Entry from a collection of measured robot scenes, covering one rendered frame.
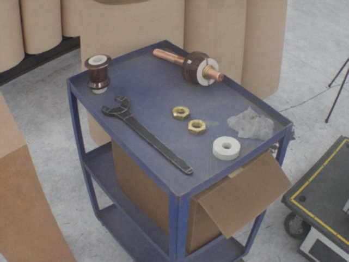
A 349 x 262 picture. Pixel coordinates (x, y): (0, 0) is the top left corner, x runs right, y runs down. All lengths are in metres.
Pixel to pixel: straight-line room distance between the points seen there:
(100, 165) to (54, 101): 1.39
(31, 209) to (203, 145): 0.61
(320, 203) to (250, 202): 0.74
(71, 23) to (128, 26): 1.83
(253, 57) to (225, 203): 1.34
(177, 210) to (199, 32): 1.06
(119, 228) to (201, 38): 0.97
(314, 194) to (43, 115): 1.93
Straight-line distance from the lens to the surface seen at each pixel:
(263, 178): 1.08
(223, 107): 1.17
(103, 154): 1.55
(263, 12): 2.09
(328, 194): 1.77
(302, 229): 1.87
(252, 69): 2.25
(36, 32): 3.09
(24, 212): 1.21
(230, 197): 1.01
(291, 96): 2.91
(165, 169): 0.97
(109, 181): 1.44
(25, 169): 1.09
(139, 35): 1.49
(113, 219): 1.80
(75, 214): 2.00
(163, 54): 1.36
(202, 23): 1.76
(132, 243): 1.71
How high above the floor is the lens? 1.57
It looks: 40 degrees down
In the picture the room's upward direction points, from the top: 2 degrees clockwise
